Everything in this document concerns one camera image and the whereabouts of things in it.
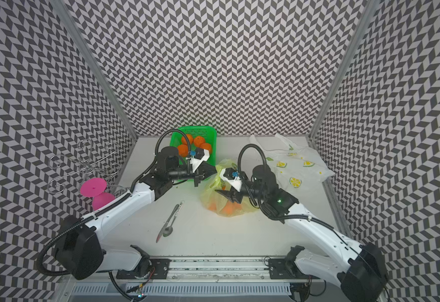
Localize yellow-green plastic bag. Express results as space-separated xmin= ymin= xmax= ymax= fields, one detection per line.
xmin=200 ymin=159 xmax=257 ymax=217

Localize white printed plastic bag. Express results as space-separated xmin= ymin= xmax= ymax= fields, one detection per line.
xmin=260 ymin=134 xmax=335 ymax=193

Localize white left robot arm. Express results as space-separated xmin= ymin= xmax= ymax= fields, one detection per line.
xmin=34 ymin=147 xmax=216 ymax=280

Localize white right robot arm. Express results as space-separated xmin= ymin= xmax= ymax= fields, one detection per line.
xmin=218 ymin=166 xmax=390 ymax=301

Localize green plastic basket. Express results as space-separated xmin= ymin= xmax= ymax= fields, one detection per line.
xmin=169 ymin=126 xmax=217 ymax=167

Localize metal spoon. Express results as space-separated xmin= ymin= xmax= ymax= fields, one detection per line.
xmin=162 ymin=201 xmax=184 ymax=237

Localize metal knife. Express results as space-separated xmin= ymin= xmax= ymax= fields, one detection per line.
xmin=156 ymin=202 xmax=184 ymax=243

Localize pink plastic cup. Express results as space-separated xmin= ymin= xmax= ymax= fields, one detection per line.
xmin=80 ymin=177 xmax=116 ymax=211

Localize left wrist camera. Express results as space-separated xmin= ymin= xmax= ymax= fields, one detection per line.
xmin=190 ymin=148 xmax=210 ymax=171

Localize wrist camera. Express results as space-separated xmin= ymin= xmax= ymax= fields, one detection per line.
xmin=190 ymin=148 xmax=210 ymax=171
xmin=219 ymin=168 xmax=242 ymax=192

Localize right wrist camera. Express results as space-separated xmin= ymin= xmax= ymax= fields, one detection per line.
xmin=219 ymin=168 xmax=242 ymax=192

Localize metal wire rack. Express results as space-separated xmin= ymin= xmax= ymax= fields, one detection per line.
xmin=46 ymin=138 xmax=120 ymax=195

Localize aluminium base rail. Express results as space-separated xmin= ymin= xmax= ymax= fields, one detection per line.
xmin=55 ymin=256 xmax=346 ymax=301

